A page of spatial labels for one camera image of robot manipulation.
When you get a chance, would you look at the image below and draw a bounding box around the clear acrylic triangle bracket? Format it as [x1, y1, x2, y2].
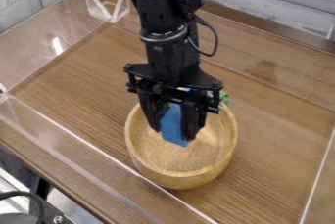
[84, 0, 131, 23]

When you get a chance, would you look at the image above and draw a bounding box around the green white marker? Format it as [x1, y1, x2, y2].
[206, 90, 230, 104]

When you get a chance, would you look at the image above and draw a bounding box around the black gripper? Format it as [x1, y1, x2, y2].
[124, 28, 222, 141]

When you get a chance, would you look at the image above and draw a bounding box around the black cable under table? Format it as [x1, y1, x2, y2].
[0, 191, 44, 224]

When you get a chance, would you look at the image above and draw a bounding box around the blue rectangular block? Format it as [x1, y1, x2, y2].
[159, 104, 189, 147]

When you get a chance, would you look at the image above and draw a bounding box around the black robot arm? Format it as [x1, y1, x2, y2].
[124, 0, 222, 141]

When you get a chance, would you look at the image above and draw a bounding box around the black metal table bracket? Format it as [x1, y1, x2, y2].
[28, 200, 73, 224]

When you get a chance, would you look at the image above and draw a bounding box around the brown wooden bowl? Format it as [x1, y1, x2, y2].
[124, 105, 238, 190]

